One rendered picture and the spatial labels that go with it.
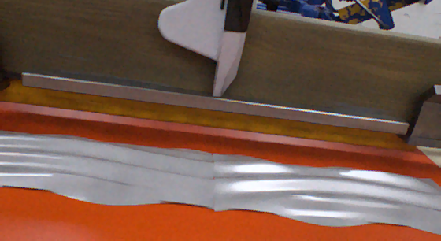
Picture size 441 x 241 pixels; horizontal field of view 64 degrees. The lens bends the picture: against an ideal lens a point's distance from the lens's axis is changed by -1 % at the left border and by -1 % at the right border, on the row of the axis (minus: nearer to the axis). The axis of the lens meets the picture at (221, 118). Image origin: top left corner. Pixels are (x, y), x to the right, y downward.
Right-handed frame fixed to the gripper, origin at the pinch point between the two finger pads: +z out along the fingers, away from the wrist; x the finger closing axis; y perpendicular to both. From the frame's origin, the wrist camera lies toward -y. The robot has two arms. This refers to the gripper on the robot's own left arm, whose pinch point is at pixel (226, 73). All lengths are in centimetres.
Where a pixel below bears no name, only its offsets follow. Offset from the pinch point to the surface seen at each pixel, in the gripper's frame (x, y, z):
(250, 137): 0.1, -2.9, 5.3
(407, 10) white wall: -323, -200, -2
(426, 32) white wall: -282, -199, 13
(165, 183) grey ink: 9.6, 3.6, 4.7
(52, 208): 12.3, 9.2, 5.1
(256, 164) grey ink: 6.4, -2.3, 4.6
